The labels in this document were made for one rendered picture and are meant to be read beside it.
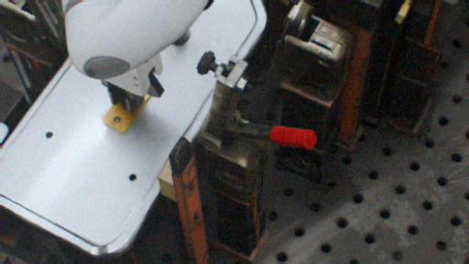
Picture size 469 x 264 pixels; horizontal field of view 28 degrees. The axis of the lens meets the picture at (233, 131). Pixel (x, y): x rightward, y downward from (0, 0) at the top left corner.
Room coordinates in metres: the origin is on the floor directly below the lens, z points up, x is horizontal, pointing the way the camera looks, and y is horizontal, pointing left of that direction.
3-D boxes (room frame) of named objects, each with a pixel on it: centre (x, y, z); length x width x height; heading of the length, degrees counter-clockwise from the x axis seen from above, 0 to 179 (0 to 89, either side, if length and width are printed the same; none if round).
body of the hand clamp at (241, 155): (0.52, 0.00, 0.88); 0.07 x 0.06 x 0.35; 58
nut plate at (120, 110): (0.61, 0.14, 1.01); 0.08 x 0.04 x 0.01; 148
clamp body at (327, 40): (0.66, -0.12, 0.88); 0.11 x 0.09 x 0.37; 58
